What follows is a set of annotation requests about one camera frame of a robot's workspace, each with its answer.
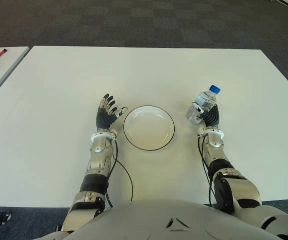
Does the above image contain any clear water bottle blue cap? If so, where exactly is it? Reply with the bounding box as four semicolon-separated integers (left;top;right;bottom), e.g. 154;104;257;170
185;84;221;124

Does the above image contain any white plate with black rim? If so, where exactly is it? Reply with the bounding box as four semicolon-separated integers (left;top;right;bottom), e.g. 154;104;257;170
123;105;176;152

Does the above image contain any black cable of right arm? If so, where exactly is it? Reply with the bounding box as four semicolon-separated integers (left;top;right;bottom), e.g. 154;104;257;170
197;133;216;207

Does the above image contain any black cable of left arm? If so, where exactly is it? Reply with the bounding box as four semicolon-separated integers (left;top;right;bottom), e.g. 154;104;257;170
103;137;134;208

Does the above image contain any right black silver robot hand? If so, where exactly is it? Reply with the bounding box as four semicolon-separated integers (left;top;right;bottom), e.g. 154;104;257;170
191;101;221;130

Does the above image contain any grey robot torso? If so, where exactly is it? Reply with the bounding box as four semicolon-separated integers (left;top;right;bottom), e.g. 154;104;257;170
43;198;288;240

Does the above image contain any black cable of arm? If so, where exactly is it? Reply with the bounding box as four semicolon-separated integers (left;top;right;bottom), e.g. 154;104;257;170
103;137;134;208
197;133;216;207

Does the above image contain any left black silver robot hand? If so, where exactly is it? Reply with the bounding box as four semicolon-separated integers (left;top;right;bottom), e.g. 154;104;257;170
95;93;129;132

